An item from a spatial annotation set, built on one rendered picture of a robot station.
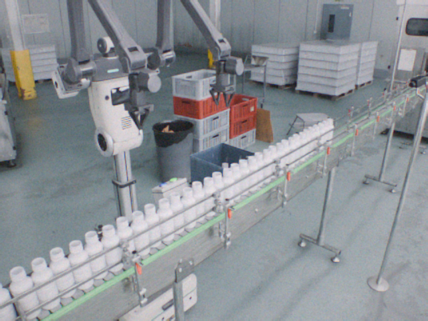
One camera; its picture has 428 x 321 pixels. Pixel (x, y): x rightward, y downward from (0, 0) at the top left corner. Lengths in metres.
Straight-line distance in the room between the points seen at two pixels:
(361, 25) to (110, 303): 11.24
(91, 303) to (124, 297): 0.13
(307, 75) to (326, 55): 0.62
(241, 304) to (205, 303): 0.24
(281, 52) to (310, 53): 0.81
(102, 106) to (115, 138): 0.17
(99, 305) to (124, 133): 0.88
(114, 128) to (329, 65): 6.56
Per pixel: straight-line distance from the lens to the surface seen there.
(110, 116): 1.72
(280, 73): 8.60
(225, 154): 2.40
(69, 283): 1.16
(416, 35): 5.73
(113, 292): 1.25
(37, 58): 10.69
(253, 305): 2.47
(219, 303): 2.47
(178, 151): 3.64
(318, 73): 8.01
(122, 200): 1.97
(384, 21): 11.62
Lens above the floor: 1.81
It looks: 24 degrees down
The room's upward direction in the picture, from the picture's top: straight up
